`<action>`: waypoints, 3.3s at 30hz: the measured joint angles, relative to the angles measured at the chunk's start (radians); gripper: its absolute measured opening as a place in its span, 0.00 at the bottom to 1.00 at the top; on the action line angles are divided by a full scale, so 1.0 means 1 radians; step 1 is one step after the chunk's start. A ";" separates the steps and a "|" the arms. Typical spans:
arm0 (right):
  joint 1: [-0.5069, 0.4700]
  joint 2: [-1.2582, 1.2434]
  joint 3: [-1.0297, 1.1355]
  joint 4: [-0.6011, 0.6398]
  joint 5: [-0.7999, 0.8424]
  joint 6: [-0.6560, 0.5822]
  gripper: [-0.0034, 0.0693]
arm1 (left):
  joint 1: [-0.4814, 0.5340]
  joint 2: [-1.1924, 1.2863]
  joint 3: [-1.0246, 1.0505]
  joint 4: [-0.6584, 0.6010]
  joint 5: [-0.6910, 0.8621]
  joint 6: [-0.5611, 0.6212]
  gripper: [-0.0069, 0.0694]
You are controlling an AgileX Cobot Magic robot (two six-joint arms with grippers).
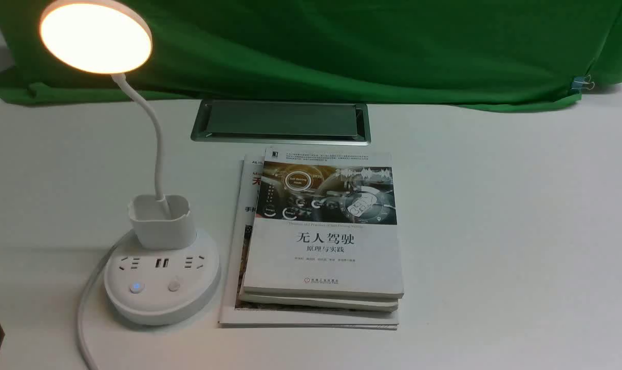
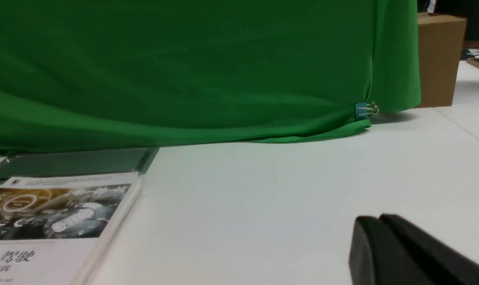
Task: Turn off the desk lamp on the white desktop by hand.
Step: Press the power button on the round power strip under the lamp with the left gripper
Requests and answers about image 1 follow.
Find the white desk lamp with sockets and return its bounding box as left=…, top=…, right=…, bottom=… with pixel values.
left=39, top=1, right=221, bottom=326

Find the bottom large thin book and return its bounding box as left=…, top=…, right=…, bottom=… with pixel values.
left=219, top=155, right=399, bottom=330

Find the top book white cover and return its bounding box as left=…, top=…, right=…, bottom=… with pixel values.
left=242, top=147, right=404, bottom=299

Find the middle book white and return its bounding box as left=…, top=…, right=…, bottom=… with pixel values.
left=238, top=223, right=399, bottom=313

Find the green backdrop cloth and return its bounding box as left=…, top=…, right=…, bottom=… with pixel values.
left=0, top=0, right=622, bottom=113

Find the blue binder clip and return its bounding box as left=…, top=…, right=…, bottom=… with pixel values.
left=571, top=75, right=596, bottom=94

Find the white lamp power cable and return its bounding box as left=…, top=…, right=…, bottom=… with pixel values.
left=76, top=230, right=137, bottom=370

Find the metal desk cable hatch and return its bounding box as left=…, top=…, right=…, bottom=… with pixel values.
left=191, top=99, right=372, bottom=146

